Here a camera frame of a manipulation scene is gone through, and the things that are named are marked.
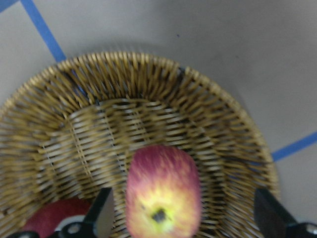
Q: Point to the woven wicker basket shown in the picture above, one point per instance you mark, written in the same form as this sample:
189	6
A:
73	129

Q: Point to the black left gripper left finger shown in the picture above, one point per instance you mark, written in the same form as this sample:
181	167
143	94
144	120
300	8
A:
97	223

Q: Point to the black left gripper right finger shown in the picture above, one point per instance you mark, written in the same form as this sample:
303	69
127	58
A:
274	221

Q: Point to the red yellow apple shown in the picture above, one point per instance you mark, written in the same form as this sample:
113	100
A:
163	194

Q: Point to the dark red apple in basket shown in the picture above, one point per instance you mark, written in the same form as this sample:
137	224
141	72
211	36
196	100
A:
46	220

